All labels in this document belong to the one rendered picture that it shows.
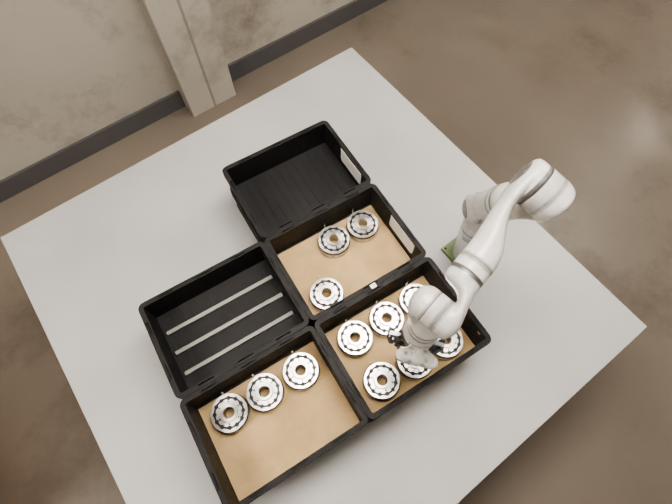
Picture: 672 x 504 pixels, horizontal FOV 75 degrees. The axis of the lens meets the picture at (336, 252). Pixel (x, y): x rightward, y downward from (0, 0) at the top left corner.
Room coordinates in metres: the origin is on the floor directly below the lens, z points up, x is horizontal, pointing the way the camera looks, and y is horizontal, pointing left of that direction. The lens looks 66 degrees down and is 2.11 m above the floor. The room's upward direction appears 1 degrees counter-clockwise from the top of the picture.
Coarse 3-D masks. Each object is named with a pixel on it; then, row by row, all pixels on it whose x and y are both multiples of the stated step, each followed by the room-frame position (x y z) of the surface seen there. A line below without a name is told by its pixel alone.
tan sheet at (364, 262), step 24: (312, 240) 0.62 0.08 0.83; (336, 240) 0.62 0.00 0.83; (384, 240) 0.62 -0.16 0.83; (288, 264) 0.53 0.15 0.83; (312, 264) 0.53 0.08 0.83; (336, 264) 0.53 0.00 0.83; (360, 264) 0.53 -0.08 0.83; (384, 264) 0.53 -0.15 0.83; (360, 288) 0.45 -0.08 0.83; (312, 312) 0.38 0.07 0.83
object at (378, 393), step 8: (368, 368) 0.20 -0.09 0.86; (376, 368) 0.20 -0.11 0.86; (384, 368) 0.20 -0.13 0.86; (392, 368) 0.20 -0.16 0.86; (368, 376) 0.18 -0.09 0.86; (392, 376) 0.18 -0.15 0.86; (368, 384) 0.16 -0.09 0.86; (392, 384) 0.16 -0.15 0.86; (368, 392) 0.14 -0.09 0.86; (376, 392) 0.14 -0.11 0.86; (384, 392) 0.14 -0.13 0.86; (392, 392) 0.14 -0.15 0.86
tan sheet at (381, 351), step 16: (352, 320) 0.35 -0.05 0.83; (384, 320) 0.35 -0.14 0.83; (336, 336) 0.30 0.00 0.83; (352, 336) 0.30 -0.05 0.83; (464, 336) 0.30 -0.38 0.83; (336, 352) 0.25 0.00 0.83; (368, 352) 0.25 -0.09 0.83; (384, 352) 0.25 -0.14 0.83; (464, 352) 0.25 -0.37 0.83; (352, 368) 0.21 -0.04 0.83; (384, 384) 0.16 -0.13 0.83; (400, 384) 0.16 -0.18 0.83; (416, 384) 0.16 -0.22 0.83; (368, 400) 0.12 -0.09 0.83
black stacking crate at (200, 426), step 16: (304, 336) 0.29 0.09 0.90; (288, 352) 0.26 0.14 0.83; (320, 352) 0.25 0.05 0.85; (256, 368) 0.21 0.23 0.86; (224, 384) 0.16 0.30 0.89; (192, 400) 0.12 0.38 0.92; (208, 400) 0.13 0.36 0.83; (192, 416) 0.08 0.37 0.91; (208, 448) 0.00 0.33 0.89; (224, 480) -0.07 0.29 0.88
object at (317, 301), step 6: (318, 282) 0.46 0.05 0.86; (324, 282) 0.46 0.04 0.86; (330, 282) 0.46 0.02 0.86; (336, 282) 0.46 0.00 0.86; (312, 288) 0.44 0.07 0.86; (318, 288) 0.44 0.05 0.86; (336, 288) 0.44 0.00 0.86; (342, 288) 0.44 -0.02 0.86; (312, 294) 0.42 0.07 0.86; (318, 294) 0.42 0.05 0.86; (336, 294) 0.42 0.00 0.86; (342, 294) 0.42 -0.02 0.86; (312, 300) 0.40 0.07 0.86; (318, 300) 0.40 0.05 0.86; (330, 300) 0.40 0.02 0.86; (336, 300) 0.40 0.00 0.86; (318, 306) 0.38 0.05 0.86; (324, 306) 0.39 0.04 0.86
